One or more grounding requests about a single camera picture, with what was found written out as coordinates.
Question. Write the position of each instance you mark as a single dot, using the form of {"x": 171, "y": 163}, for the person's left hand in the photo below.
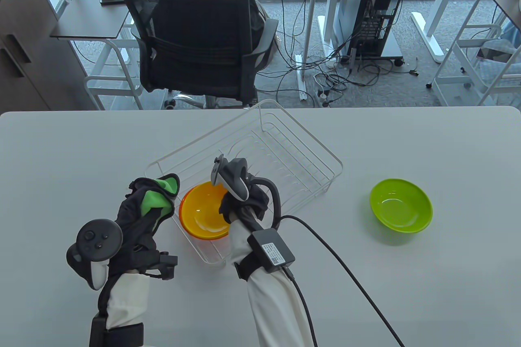
{"x": 132, "y": 225}

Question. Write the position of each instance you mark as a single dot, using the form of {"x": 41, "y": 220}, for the person's right hand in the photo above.
{"x": 254, "y": 204}

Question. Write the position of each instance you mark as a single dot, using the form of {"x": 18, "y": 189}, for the green and grey hand towel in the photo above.
{"x": 152, "y": 200}

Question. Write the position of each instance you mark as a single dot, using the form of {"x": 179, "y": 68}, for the yellow plastic bowl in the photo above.
{"x": 203, "y": 212}

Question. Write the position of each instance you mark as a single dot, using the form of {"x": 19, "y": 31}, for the red plastic bowl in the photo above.
{"x": 181, "y": 208}

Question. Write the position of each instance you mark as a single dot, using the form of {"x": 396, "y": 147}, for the green plastic bowl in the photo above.
{"x": 407, "y": 208}

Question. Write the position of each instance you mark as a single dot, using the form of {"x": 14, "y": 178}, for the person's left forearm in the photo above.
{"x": 126, "y": 302}

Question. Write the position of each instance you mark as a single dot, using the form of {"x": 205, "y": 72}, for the person's right forearm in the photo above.
{"x": 268, "y": 306}

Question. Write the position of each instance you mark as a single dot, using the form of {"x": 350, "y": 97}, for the black right hand controller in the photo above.
{"x": 234, "y": 178}

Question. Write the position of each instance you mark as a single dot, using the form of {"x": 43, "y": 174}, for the black hand controller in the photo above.
{"x": 99, "y": 239}
{"x": 234, "y": 178}

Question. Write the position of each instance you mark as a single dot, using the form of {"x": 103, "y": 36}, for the black left hand controller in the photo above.
{"x": 99, "y": 239}

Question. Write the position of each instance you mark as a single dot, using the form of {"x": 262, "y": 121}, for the black right wrist box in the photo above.
{"x": 270, "y": 251}

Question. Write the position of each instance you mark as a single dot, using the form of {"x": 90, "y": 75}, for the black wrist box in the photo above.
{"x": 270, "y": 251}
{"x": 97, "y": 332}

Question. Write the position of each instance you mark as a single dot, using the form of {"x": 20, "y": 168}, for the black left wrist box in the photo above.
{"x": 97, "y": 332}

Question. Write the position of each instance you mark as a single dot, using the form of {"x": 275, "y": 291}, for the white power strip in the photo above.
{"x": 322, "y": 97}

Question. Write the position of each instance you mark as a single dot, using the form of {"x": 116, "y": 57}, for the black mesh office chair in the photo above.
{"x": 195, "y": 25}

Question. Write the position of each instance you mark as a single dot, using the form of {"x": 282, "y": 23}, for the brown cabinet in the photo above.
{"x": 28, "y": 58}

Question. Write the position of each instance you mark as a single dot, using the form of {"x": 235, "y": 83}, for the computer stand on casters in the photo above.
{"x": 392, "y": 52}

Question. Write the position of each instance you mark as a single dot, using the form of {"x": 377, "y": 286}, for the black computer tower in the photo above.
{"x": 378, "y": 17}

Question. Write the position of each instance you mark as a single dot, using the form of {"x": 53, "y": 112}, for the dark grey bag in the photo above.
{"x": 494, "y": 52}

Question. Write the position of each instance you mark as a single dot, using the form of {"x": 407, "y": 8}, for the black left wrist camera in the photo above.
{"x": 167, "y": 265}

